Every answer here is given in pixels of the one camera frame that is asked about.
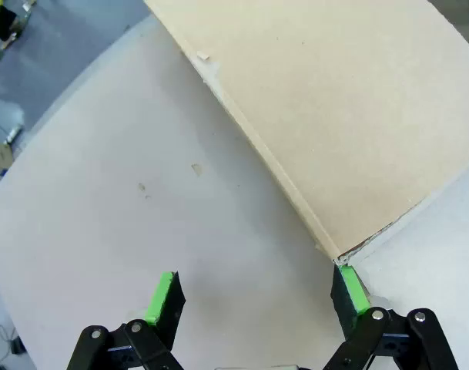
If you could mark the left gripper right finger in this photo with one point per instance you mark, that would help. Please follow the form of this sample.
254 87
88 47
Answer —
349 304

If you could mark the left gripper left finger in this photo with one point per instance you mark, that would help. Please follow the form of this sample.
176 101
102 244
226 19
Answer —
168 304

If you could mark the white tape scrap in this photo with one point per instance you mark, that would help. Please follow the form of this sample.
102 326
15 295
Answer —
203 56

